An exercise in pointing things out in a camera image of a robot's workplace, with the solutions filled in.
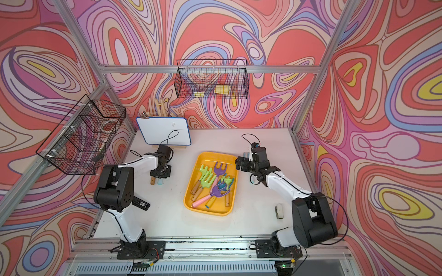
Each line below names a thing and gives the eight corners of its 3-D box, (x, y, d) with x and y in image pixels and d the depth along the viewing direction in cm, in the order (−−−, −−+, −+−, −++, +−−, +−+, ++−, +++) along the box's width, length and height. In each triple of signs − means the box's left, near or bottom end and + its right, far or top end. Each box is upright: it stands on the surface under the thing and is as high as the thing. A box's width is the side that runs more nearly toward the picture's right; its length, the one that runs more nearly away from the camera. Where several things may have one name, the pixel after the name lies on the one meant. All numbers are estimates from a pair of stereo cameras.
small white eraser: (276, 218, 83) (278, 216, 80) (274, 206, 87) (275, 203, 84) (282, 218, 83) (284, 216, 80) (280, 206, 87) (281, 203, 84)
